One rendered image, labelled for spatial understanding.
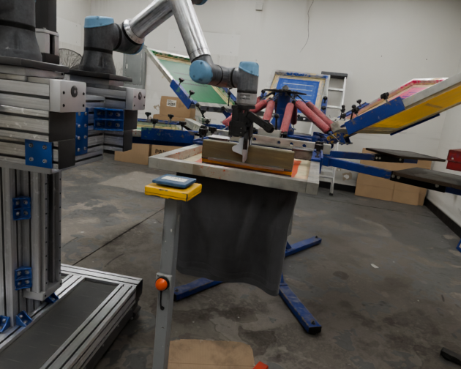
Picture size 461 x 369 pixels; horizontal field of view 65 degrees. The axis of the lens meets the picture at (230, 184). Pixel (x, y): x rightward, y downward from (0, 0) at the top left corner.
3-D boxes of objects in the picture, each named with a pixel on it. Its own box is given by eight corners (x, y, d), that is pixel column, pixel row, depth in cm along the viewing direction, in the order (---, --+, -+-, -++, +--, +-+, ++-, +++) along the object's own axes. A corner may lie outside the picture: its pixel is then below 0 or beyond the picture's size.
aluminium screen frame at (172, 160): (317, 195, 114) (319, 183, 114) (148, 167, 127) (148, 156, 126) (318, 161, 189) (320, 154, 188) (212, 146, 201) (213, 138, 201)
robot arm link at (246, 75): (244, 63, 137) (264, 64, 133) (241, 93, 140) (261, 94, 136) (233, 60, 131) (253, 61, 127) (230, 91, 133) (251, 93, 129)
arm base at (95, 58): (71, 69, 150) (72, 44, 148) (90, 72, 165) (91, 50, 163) (105, 73, 148) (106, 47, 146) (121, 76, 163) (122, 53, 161)
